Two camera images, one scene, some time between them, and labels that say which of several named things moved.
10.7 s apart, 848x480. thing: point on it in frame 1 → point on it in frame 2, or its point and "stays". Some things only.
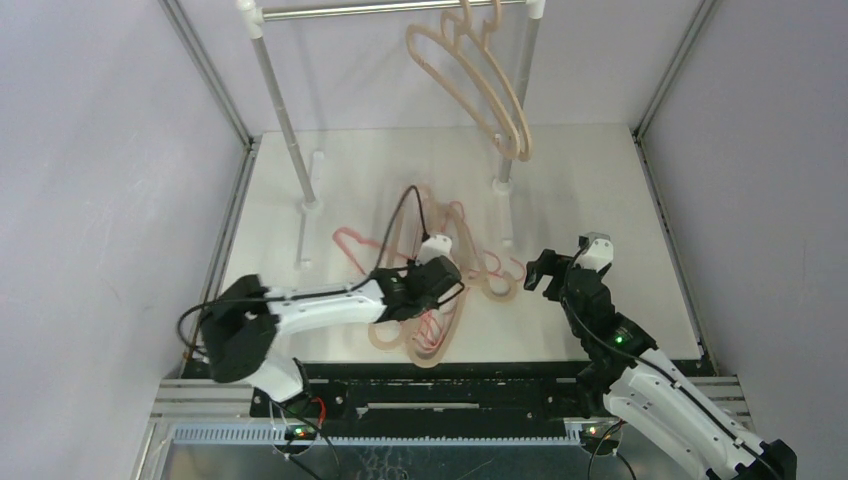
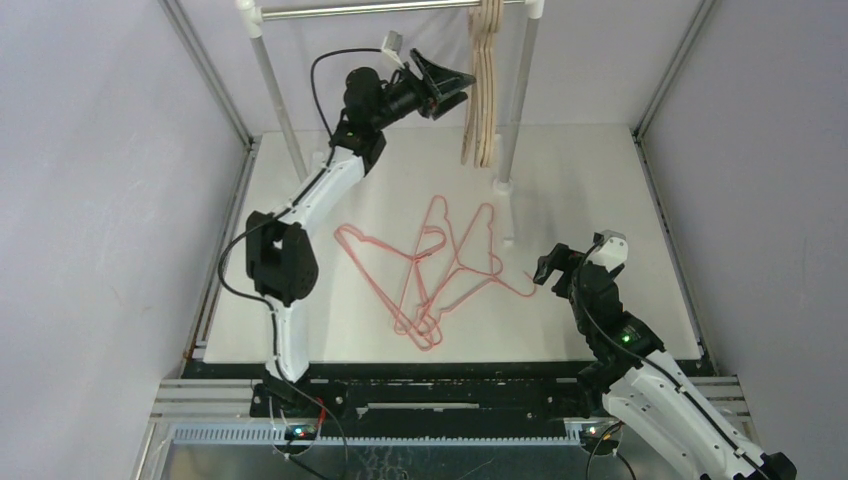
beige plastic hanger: (449, 35) → (478, 124)
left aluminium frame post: (211, 281) stays
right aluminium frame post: (682, 48) stays
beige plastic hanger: (504, 79) → (493, 12)
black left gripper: (431, 304) → (445, 82)
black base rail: (433, 392) stays
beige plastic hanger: (428, 337) → (472, 131)
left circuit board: (299, 433) stays
